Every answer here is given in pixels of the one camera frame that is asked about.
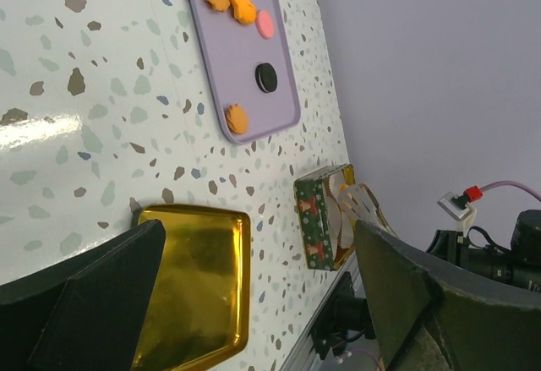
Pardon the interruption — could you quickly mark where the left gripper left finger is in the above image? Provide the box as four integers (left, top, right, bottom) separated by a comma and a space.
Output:
1, 220, 166, 369

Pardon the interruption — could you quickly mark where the aluminium front rail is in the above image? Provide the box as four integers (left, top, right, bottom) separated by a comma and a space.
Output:
279, 254, 359, 371

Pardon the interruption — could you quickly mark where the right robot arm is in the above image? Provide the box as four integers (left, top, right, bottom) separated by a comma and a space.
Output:
427, 210, 540, 292

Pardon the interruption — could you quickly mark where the gold tin lid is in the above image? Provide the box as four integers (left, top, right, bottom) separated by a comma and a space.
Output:
131, 204, 251, 370

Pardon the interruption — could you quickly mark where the purple tray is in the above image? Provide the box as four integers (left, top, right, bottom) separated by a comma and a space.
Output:
189, 0, 300, 145

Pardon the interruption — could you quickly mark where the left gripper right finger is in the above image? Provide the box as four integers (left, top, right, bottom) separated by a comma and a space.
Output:
354, 221, 540, 370

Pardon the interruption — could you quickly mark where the orange star cookie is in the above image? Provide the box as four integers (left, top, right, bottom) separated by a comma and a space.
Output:
230, 0, 257, 25

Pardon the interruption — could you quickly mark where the pink round cookie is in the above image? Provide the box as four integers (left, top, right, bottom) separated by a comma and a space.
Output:
255, 9, 275, 40

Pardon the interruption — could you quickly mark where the black sandwich cookie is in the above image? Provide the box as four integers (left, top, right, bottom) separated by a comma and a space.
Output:
254, 63, 278, 93

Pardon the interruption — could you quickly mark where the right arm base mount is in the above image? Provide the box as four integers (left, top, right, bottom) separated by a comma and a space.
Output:
311, 272, 376, 360

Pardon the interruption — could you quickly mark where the green cookie tin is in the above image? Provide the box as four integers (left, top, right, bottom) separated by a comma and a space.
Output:
293, 164, 358, 271

